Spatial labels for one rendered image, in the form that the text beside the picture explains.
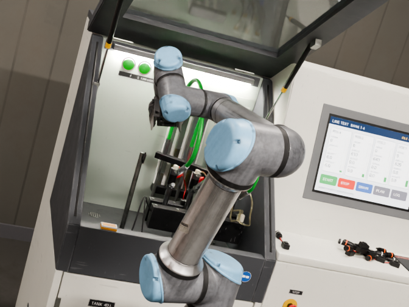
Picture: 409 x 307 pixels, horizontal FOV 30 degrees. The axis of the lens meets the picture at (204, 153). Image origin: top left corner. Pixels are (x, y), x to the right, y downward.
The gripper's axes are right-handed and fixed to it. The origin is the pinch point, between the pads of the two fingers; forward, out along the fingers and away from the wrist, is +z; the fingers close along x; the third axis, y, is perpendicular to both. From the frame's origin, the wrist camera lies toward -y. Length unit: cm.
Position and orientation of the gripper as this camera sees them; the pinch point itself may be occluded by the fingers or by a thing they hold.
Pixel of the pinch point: (166, 122)
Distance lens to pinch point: 230.7
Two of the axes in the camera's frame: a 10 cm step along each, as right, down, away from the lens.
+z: -0.6, 5.2, 8.5
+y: -0.3, 8.5, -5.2
